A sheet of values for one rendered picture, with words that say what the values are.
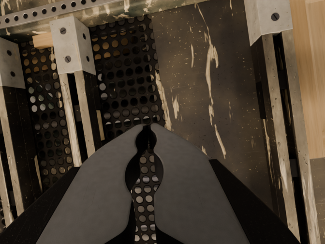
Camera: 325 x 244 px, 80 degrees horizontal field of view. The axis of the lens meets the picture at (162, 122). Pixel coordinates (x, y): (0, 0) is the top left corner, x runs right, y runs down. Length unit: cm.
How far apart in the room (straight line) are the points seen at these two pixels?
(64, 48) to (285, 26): 47
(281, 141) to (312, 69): 18
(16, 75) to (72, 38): 21
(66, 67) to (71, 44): 5
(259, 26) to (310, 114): 23
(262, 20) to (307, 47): 13
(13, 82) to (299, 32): 70
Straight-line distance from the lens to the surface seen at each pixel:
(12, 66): 66
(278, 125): 47
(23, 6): 66
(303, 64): 56
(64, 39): 54
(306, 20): 58
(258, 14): 49
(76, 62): 51
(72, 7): 57
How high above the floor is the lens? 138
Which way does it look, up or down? 33 degrees down
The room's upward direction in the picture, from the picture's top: 176 degrees clockwise
